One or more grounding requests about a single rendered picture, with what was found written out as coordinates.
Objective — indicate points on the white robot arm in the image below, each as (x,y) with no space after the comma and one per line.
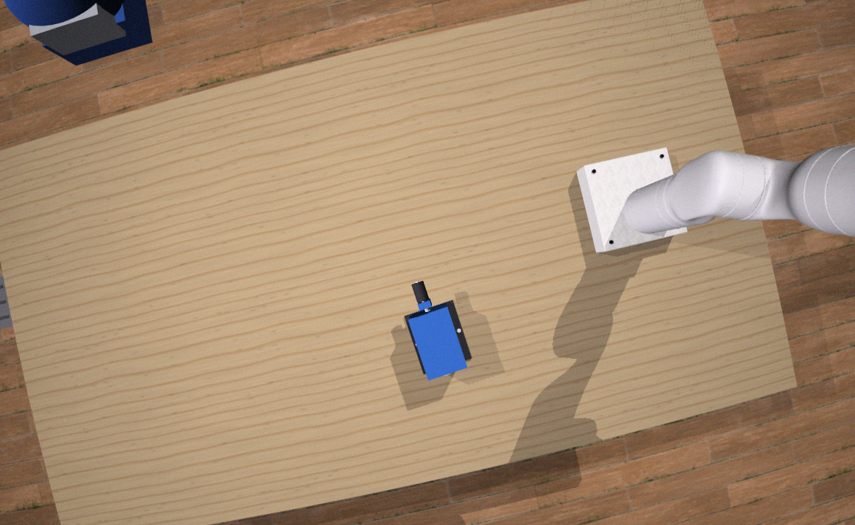
(820,194)

